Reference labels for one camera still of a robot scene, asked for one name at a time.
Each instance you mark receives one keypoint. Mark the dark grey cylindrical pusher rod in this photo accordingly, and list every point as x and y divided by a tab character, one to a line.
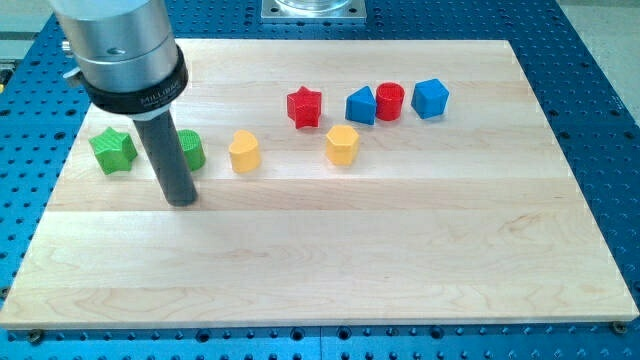
161	143

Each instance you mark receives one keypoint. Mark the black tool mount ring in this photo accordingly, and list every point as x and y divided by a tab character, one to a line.
145	100

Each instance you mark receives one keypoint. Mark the yellow hexagon block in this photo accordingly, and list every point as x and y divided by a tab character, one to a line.
342	145

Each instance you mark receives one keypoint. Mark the green cylinder block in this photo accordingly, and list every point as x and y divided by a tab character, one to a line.
192	148

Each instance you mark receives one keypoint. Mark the green star block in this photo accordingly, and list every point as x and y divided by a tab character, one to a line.
114	151

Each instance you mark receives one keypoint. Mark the yellow heart block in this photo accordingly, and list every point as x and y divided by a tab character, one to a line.
244	152

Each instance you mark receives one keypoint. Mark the red star block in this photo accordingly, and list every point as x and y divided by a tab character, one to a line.
304	107

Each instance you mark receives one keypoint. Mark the light wooden board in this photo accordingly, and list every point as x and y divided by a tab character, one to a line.
471	216

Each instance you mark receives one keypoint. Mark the blue triangle block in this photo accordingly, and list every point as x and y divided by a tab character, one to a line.
361	106

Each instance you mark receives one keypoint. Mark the red cylinder block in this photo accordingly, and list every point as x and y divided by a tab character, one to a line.
389	99

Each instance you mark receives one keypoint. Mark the blue cube block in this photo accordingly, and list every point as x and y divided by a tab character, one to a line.
429	98

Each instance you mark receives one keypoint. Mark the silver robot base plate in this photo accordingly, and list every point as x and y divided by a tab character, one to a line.
313	11

